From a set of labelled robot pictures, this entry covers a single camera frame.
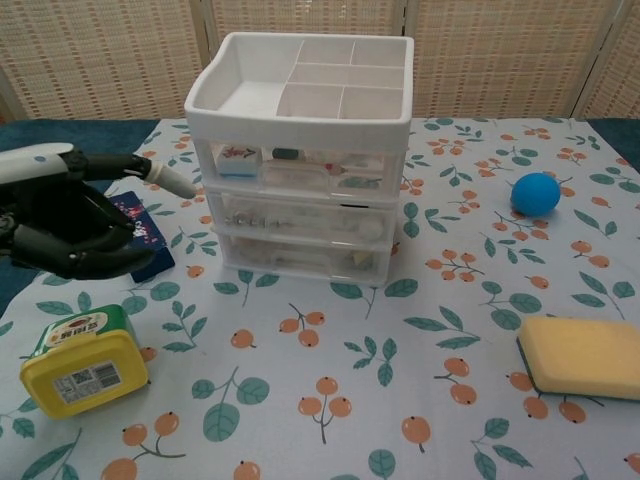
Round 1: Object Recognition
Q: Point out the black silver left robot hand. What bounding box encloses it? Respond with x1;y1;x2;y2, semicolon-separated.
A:
0;142;197;281

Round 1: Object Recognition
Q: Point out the navy blue printed box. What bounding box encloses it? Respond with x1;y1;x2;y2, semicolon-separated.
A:
107;189;176;284

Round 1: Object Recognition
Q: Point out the floral fruit print tablecloth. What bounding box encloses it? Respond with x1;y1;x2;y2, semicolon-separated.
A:
0;117;640;480

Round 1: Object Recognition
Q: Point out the yellow sponge with green base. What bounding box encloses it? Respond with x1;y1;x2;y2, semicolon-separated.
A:
516;315;640;401

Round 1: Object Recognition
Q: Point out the blue ball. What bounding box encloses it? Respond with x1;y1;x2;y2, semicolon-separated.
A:
509;172;561;217

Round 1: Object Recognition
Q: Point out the white mahjong tile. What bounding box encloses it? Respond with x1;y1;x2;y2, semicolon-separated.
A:
216;144;262;177

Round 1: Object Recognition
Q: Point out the clear drawer with mahjong tile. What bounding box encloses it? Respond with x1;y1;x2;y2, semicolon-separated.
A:
208;141;401;195

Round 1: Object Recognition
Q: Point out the bamboo folding screen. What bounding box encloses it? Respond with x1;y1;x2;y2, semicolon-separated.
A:
0;0;640;121

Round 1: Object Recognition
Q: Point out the clear drawer with bead chain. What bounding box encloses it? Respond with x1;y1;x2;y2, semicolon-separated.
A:
207;187;397;242

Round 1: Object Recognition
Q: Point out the white plastic drawer organizer frame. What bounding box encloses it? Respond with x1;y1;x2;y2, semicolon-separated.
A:
183;32;415;287

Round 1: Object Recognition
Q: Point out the silver bead chain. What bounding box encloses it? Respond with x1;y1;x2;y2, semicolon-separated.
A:
224;212;282;226

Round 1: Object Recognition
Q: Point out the yellow tub with green lid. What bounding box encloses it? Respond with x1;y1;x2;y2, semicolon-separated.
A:
19;303;151;420

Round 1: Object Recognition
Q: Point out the clear drawer with gold trinket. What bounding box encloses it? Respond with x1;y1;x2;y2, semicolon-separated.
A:
217;230;395;286

